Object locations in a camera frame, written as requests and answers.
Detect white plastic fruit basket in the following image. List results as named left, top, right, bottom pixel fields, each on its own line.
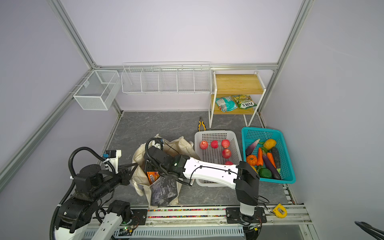
left=194, top=129, right=245, bottom=188

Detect long white wire basket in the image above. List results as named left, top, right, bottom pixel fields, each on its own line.
left=121, top=62, right=213, bottom=94

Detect orange carrot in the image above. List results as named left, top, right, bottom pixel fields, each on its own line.
left=267, top=153, right=276, bottom=169

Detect teal plastic vegetable basket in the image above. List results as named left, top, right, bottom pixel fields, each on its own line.
left=242, top=127, right=296, bottom=184

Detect red apple back middle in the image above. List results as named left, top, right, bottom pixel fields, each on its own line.
left=211, top=141, right=219, bottom=149

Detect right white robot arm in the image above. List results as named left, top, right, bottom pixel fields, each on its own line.
left=145, top=146, right=260, bottom=226

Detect small orange pumpkin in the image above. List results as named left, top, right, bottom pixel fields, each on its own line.
left=246, top=155, right=258, bottom=167

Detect white wooden two-tier shelf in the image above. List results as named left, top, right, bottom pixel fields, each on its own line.
left=209, top=72, right=267, bottom=128

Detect orange Fox's candy bag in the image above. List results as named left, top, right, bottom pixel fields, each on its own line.
left=147, top=172, right=160, bottom=185

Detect yellow lemon in teal basket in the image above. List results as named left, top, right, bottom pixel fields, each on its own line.
left=263, top=139, right=277, bottom=151

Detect yellow tape measure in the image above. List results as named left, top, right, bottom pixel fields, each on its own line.
left=273, top=204, right=288, bottom=219

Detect green pepper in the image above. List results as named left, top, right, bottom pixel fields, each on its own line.
left=259, top=168, right=273, bottom=179

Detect small white wire basket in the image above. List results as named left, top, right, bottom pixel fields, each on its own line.
left=74, top=70, right=122, bottom=111

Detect light purple eggplant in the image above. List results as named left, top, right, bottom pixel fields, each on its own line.
left=245, top=139, right=260, bottom=157

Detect red apple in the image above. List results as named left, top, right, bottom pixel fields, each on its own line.
left=221, top=140, right=231, bottom=149
left=200, top=141, right=209, bottom=150
left=222, top=149, right=232, bottom=159
left=211, top=141, right=219, bottom=149

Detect red apple back left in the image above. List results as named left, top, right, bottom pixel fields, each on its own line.
left=200, top=141, right=209, bottom=150

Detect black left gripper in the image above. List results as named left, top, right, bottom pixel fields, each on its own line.
left=92, top=162, right=138, bottom=200

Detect green Fox's candy bag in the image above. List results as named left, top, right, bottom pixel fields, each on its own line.
left=232, top=95, right=257, bottom=110

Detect red apple back right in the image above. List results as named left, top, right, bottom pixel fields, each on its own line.
left=221, top=140, right=231, bottom=149

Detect yellow handled pliers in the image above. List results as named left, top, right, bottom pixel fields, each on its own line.
left=198, top=117, right=207, bottom=132

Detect teal snack bag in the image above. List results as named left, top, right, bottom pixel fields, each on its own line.
left=216, top=96, right=238, bottom=113

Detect dark cucumber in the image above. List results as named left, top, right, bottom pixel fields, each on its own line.
left=271, top=147, right=281, bottom=171

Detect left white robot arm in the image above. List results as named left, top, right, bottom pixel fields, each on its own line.
left=49, top=147, right=139, bottom=240

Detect dark purple eggplant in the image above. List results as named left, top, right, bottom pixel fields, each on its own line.
left=263, top=155, right=282, bottom=180

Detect cream canvas grocery bag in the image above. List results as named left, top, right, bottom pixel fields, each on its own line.
left=131, top=136, right=198, bottom=210

